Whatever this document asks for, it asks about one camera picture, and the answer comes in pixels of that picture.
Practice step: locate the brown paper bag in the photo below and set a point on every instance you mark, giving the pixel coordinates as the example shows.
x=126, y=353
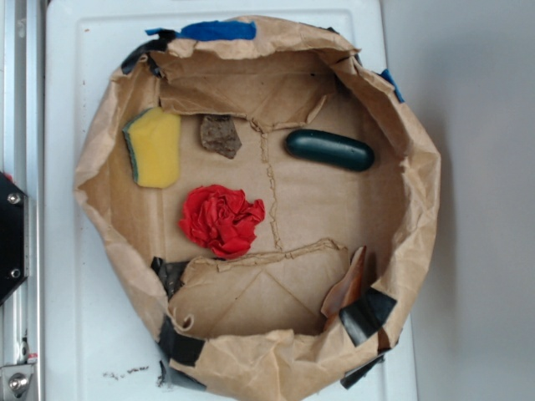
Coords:
x=340, y=256

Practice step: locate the brown scouring pad piece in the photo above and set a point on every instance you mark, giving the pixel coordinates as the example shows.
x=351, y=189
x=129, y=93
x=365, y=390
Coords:
x=219, y=134

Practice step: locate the dark green oblong case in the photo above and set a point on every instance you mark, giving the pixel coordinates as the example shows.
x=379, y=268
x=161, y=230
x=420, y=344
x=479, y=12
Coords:
x=331, y=149

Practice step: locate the white plastic tray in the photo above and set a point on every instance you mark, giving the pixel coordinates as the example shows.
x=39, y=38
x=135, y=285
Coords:
x=95, y=345

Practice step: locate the yellow green sponge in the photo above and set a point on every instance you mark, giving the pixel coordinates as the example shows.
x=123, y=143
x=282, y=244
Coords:
x=153, y=142

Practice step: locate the aluminium frame rail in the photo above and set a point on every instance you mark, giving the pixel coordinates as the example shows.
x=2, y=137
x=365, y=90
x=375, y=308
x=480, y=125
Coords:
x=21, y=159

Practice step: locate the metal corner bracket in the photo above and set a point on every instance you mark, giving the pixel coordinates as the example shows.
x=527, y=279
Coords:
x=18, y=383

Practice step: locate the red crumpled paper ball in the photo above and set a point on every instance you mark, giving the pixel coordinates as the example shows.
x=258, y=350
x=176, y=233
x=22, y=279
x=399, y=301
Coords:
x=221, y=220

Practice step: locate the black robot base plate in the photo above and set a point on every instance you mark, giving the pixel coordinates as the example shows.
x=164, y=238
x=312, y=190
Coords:
x=13, y=237

